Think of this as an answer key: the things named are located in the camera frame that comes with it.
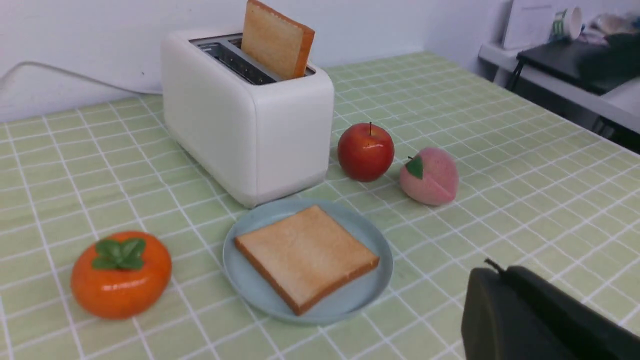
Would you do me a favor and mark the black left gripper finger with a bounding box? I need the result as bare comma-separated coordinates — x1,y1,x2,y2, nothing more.
461,259,640,360

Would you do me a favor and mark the toast slice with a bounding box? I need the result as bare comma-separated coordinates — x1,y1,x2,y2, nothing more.
234,204,380,317
240,0,316,80

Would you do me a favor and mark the white two-slot toaster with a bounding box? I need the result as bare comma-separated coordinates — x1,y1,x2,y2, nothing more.
160,29,335,208

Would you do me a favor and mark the light blue round plate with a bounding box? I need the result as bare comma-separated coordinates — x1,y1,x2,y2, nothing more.
222,198,394,325

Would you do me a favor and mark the pink peach with leaf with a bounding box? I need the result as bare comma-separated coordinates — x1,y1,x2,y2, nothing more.
398,146,459,207

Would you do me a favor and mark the red apple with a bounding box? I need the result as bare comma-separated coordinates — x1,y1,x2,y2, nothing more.
336,121,395,183

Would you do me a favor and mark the white side table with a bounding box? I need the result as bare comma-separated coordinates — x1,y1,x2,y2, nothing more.
478,43,639,152

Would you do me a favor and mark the black tray on side table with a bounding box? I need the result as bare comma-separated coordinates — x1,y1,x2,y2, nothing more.
516,33,640,96

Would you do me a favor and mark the paper cup with green print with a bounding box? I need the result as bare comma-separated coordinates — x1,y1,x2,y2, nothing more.
550,7,583,41

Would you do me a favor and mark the orange persimmon with green leaf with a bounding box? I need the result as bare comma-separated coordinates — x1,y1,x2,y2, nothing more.
70,231,173,320

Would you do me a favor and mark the white power cord with plug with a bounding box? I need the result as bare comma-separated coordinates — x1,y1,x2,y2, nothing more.
0,61,163,96

